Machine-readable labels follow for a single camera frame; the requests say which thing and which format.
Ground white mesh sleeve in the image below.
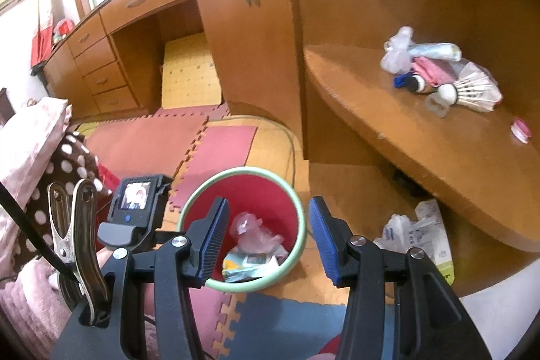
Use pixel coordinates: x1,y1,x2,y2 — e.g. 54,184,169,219
380,26,414,75

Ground brown polka-dot blanket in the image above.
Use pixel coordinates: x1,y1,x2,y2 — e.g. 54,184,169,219
8,132,106,272

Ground clear plastic bag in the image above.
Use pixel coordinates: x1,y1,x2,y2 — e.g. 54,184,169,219
228,212,285,255

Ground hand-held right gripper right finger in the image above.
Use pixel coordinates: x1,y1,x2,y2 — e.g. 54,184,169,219
308,195,482,360

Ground pink fluffy rug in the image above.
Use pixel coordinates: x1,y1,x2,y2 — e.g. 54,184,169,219
0,250,85,348

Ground red bucket with green rim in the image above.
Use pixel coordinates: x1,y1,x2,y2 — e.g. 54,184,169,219
177,166,305,293

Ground red cushion with gold stars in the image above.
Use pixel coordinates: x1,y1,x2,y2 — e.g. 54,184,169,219
97,164,123,192

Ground yellow gridded mat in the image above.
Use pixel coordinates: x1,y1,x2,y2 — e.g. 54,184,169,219
160,32,224,110

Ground wooden shelf unit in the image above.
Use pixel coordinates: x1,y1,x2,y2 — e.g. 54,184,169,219
276,0,540,297

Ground wooden desk with drawers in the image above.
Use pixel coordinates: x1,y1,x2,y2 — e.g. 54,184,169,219
42,0,228,120

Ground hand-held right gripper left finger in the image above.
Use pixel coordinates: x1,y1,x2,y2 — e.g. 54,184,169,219
53,196,232,360

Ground translucent plastic clip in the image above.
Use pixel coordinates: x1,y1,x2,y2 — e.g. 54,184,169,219
423,93,449,119

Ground red item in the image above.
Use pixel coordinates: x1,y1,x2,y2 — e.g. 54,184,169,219
53,19,74,38

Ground wooden cabinet with doors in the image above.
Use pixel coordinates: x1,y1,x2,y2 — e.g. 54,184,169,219
188,0,311,120

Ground black cable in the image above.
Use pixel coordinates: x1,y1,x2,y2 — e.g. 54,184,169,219
0,181,74,280

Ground white shuttlecock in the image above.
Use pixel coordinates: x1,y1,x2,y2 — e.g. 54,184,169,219
436,62,504,113

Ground blue foam floor mat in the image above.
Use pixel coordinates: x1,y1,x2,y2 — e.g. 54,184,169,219
215,288,397,360

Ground pink pillow with white dots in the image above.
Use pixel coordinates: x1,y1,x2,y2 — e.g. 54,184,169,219
0,96,72,213

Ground grey floor cable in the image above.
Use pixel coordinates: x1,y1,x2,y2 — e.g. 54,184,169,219
228,114,296,186

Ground pink printed paper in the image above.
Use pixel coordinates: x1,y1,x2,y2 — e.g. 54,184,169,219
410,56,458,86

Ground metal spring clip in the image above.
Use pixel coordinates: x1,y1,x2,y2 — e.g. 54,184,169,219
47,178,111,327

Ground white packet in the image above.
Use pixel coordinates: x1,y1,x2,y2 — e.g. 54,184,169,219
413,200,456,287

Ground light blue wet wipes packet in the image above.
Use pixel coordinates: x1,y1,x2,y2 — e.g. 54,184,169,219
221,250,281,284

